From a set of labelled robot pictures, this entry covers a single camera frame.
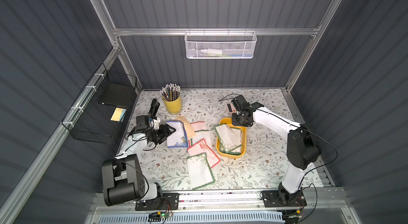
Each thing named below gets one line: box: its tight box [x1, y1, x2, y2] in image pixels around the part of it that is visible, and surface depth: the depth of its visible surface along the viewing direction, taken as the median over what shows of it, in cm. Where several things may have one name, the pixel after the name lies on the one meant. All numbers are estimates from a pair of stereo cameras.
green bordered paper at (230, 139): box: [213, 123, 243, 155], surface depth 93 cm
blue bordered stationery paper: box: [166, 120, 189, 149], surface depth 93 cm
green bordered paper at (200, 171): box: [186, 152, 216, 191], surface depth 85 cm
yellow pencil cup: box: [163, 95, 183, 116], surface depth 101 cm
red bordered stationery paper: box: [189, 121, 208, 132], surface depth 102 cm
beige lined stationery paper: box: [173, 116, 197, 140], surface depth 100 cm
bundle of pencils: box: [159, 82, 181, 102], surface depth 98 cm
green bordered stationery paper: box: [190, 130, 213, 151], surface depth 96 cm
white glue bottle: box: [199, 48, 223, 56], surface depth 93 cm
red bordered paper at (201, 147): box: [187, 138, 221, 169], surface depth 91 cm
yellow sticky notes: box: [109, 107, 127, 123], surface depth 77 cm
